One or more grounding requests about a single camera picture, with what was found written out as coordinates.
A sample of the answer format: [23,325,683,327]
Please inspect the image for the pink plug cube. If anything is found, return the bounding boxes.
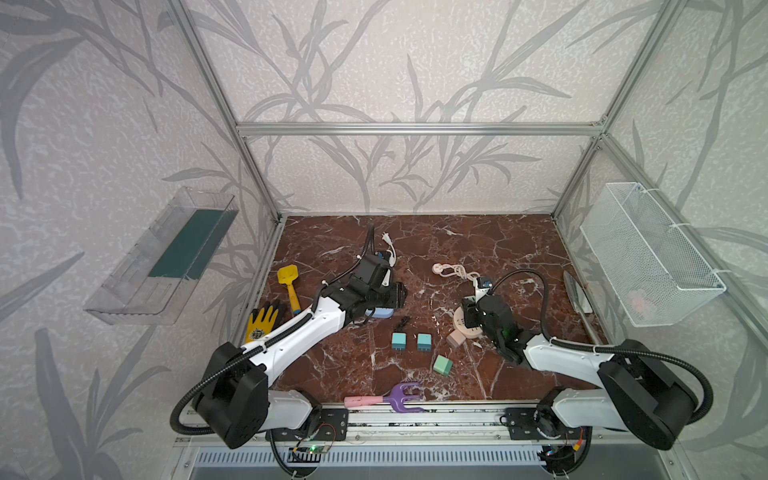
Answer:
[446,329,467,348]

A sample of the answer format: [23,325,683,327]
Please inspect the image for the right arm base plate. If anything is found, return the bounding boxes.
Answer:
[500,407,564,441]

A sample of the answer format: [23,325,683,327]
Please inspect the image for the purple pink toy rake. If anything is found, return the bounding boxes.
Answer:
[343,382,424,414]

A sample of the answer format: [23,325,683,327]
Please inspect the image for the blue square power strip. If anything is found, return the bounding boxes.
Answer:
[370,307,395,319]

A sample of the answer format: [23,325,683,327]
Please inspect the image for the yellow black work glove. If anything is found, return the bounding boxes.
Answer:
[245,300,289,343]

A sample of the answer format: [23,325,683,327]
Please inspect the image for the aluminium front rail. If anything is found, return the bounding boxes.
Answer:
[173,403,661,448]

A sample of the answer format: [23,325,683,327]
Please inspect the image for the teal plug cube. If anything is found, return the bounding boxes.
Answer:
[417,333,432,352]
[391,332,407,351]

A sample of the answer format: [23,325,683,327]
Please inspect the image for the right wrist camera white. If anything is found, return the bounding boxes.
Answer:
[472,276,493,300]

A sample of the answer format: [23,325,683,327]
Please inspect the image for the pink item in basket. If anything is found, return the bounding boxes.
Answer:
[627,289,656,315]

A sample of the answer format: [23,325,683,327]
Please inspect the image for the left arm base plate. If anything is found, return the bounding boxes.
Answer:
[271,407,350,442]

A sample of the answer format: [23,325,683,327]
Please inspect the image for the teal plug cube left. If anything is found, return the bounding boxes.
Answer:
[391,332,407,351]

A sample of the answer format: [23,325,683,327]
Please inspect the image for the teal plug cube right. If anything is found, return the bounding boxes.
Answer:
[417,333,432,352]

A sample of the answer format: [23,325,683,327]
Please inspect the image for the white wire mesh basket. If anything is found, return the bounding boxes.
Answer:
[580,182,727,328]

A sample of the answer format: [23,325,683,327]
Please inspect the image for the clear plastic wall bin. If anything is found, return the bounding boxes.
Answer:
[84,187,239,325]

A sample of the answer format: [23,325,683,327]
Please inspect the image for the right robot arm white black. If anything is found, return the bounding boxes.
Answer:
[461,272,714,450]

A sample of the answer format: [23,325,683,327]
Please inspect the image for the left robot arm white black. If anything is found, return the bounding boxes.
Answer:
[169,232,407,449]

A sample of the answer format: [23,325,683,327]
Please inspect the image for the green sponge in bin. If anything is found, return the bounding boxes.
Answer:
[149,209,238,280]

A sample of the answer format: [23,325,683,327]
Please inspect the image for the yellow toy shovel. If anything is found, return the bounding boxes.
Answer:
[277,264,302,315]

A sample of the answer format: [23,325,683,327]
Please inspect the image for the light green plug cube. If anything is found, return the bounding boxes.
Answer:
[432,355,453,376]

